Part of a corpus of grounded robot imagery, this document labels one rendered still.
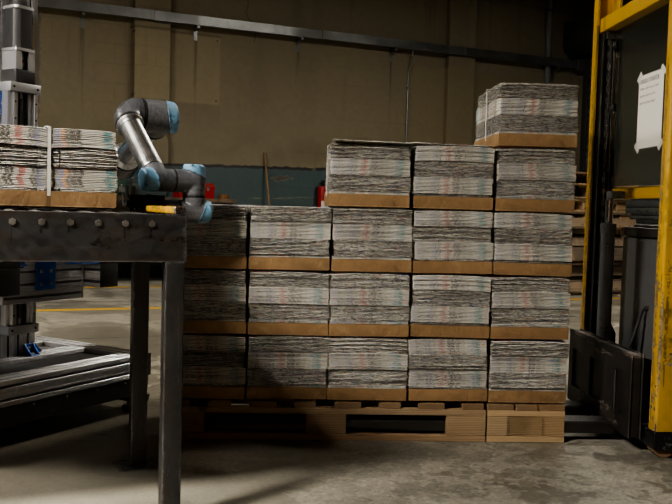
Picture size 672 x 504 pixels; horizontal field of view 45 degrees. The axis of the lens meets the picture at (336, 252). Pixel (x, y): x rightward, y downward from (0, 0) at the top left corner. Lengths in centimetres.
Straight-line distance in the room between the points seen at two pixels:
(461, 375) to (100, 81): 718
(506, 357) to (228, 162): 709
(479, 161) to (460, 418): 92
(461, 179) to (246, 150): 704
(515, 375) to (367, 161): 94
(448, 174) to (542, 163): 34
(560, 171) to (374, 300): 81
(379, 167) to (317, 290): 49
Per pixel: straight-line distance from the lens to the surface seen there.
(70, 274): 323
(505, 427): 309
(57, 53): 957
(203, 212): 272
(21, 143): 246
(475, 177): 296
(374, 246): 290
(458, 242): 295
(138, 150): 278
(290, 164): 1000
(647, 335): 345
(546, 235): 303
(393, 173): 291
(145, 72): 957
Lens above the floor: 82
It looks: 3 degrees down
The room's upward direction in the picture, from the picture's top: 2 degrees clockwise
